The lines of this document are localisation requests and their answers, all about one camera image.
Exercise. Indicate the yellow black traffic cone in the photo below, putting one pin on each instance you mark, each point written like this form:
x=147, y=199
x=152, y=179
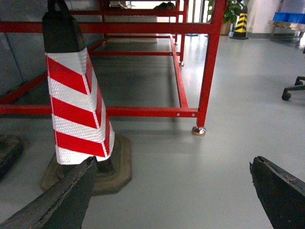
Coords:
x=240, y=29

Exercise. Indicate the small blue bin far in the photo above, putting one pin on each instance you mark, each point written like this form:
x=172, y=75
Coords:
x=291, y=17

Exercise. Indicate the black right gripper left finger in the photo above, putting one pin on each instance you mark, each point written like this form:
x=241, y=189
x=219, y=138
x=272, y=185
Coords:
x=62, y=206

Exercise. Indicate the red white traffic cone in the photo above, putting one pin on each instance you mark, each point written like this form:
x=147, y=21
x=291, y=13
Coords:
x=81, y=124

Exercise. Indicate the red metal frame table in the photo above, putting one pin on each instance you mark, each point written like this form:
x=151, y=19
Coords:
x=149, y=64

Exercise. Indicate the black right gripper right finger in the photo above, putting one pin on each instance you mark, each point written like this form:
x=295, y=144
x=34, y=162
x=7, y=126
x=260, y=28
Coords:
x=281, y=194

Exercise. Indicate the green potted plant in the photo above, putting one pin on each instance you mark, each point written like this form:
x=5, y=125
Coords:
x=231, y=12

